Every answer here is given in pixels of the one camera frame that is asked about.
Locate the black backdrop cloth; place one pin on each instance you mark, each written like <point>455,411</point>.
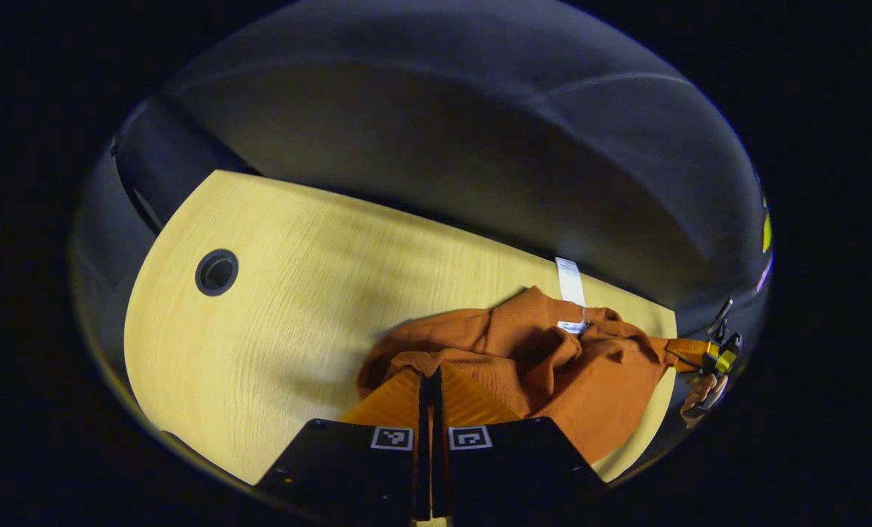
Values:
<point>443,146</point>

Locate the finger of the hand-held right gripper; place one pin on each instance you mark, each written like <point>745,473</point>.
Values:
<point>692,353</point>

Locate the orange ribbed button shirt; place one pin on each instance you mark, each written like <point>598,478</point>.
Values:
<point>589,380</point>

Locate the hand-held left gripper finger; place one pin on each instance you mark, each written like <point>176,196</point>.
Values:
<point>440,476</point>
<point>423,476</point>

